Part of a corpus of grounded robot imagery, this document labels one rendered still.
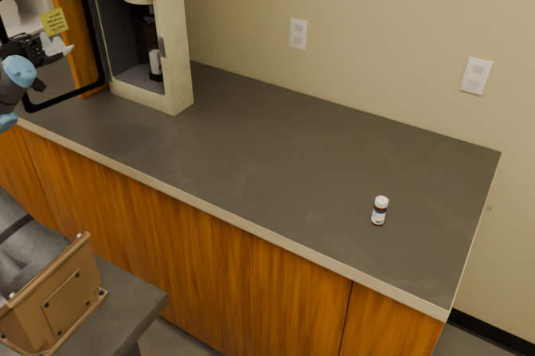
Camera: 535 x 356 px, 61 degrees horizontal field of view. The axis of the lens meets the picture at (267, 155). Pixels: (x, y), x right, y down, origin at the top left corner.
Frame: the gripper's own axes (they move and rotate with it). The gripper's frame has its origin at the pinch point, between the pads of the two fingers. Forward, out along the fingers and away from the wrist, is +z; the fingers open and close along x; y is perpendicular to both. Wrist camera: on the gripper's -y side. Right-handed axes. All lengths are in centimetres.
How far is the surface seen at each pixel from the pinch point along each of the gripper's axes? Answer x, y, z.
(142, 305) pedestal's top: -66, -31, -40
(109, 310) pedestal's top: -60, -30, -45
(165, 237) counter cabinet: -33, -60, -5
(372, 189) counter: -93, -33, 24
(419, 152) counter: -98, -33, 50
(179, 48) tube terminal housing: -18.6, -7.5, 29.2
